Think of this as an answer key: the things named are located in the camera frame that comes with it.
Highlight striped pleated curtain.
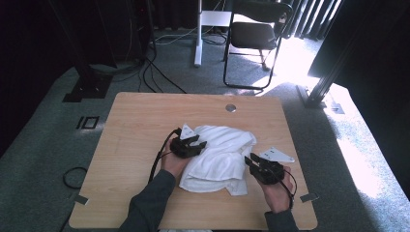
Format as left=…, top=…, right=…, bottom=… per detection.
left=283, top=0, right=342, bottom=42

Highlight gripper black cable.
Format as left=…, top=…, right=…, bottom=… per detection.
left=278, top=168, right=298, bottom=211
left=148, top=128, right=182, bottom=183

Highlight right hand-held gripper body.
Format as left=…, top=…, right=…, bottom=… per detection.
left=252, top=146, right=296, bottom=186

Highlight person's right hand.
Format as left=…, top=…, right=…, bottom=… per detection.
left=257, top=167, right=295, bottom=215

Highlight black metal stand with base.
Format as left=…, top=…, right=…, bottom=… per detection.
left=47, top=0, right=114, bottom=103

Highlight black aluminium profile stand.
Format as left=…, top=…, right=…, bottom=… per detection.
left=296, top=32, right=347, bottom=109

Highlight dark curtain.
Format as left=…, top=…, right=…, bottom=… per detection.
left=0, top=0, right=80, bottom=159
left=307, top=0, right=410, bottom=201

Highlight coiled black cable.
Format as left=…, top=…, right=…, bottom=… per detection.
left=62, top=166, right=89, bottom=189

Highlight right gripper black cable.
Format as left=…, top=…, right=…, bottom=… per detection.
left=278, top=168, right=298, bottom=211

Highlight black floor cables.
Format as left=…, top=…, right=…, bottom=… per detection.
left=137, top=56, right=188, bottom=95

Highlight white floor cable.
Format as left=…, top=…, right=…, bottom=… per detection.
left=154, top=26, right=198, bottom=45

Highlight white desk leg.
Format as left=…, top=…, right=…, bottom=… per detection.
left=192, top=0, right=233, bottom=68

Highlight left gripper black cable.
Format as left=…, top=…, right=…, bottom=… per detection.
left=148, top=128, right=182, bottom=183

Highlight black folding chair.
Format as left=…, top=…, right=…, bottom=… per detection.
left=222, top=0, right=294, bottom=91

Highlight person's left hand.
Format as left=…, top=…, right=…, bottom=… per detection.
left=161, top=141, right=189, bottom=178

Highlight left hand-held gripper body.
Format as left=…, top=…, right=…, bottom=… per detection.
left=169, top=123, right=198, bottom=159

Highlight white skirt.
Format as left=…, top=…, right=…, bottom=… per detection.
left=178, top=125, right=258, bottom=196

